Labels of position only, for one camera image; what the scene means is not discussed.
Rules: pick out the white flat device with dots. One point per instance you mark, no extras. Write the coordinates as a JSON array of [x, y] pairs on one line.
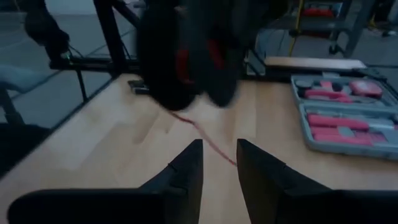
[[18, 77]]

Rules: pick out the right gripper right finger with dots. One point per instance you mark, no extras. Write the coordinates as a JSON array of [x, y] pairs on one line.
[[267, 193]]

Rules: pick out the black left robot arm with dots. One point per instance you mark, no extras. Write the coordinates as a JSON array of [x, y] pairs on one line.
[[46, 31]]

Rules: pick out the grey tool kit case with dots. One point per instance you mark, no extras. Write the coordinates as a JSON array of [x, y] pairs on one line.
[[342, 152]]

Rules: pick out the red tape measure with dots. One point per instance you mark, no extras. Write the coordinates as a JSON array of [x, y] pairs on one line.
[[367, 88]]

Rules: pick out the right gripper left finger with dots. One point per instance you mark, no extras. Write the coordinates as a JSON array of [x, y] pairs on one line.
[[186, 186]]

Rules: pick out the black aluminium table frame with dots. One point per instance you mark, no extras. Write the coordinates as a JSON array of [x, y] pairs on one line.
[[109, 37]]

